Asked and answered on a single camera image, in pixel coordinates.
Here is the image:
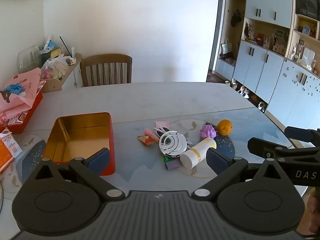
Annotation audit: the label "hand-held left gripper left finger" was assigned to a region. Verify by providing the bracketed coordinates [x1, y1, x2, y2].
[35, 148, 125, 202]

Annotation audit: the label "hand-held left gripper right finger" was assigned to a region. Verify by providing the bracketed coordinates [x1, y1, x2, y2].
[191, 148, 292, 202]

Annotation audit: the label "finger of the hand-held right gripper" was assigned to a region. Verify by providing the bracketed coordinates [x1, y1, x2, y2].
[247, 137, 320, 161]
[284, 126, 320, 145]

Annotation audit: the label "white bottle with yellow band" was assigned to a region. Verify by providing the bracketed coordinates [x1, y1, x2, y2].
[180, 138, 217, 168]

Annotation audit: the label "red tin box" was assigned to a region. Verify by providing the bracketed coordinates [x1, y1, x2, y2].
[42, 112, 116, 177]

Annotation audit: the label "purple spiky ball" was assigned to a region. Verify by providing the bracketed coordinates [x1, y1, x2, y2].
[200, 124, 217, 139]

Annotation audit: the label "orange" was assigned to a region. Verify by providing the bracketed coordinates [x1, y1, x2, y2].
[216, 119, 233, 136]

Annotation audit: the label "purple block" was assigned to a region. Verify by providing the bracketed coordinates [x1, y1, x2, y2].
[164, 160, 181, 171]

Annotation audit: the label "white sunglasses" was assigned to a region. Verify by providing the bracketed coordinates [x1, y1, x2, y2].
[153, 127, 170, 138]

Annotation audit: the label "person's right hand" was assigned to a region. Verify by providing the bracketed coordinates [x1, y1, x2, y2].
[307, 194, 320, 233]

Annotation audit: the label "red snack wrapper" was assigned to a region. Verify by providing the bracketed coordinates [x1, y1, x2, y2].
[137, 135, 157, 146]

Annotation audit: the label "row of shoes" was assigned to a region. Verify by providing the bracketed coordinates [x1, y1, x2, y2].
[225, 80, 267, 113]

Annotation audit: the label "pink eraser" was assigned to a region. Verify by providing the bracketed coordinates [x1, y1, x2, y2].
[144, 129, 159, 140]

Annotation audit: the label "red cardboard box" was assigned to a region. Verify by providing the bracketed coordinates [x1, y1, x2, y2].
[0, 90, 43, 135]

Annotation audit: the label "wooden chair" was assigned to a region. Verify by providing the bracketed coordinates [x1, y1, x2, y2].
[80, 54, 133, 87]

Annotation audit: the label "wooden sideboard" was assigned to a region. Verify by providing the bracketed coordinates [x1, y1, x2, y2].
[41, 52, 83, 93]

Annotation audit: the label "orange and white packet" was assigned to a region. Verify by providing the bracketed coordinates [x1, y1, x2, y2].
[0, 127, 23, 173]

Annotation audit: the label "white plastic bag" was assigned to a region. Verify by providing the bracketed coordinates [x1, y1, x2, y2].
[41, 54, 73, 80]

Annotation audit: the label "pink paper bag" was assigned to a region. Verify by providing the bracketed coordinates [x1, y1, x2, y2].
[0, 69, 42, 113]

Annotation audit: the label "white tote bag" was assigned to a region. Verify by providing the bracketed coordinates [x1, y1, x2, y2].
[221, 38, 233, 55]

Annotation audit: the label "blue glove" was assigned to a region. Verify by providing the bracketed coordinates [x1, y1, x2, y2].
[3, 84, 23, 95]

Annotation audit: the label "glass vase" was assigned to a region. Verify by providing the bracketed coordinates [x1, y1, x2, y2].
[17, 45, 42, 74]

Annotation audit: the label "white wall cabinet unit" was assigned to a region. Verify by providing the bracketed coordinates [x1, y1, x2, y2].
[215, 0, 320, 146]

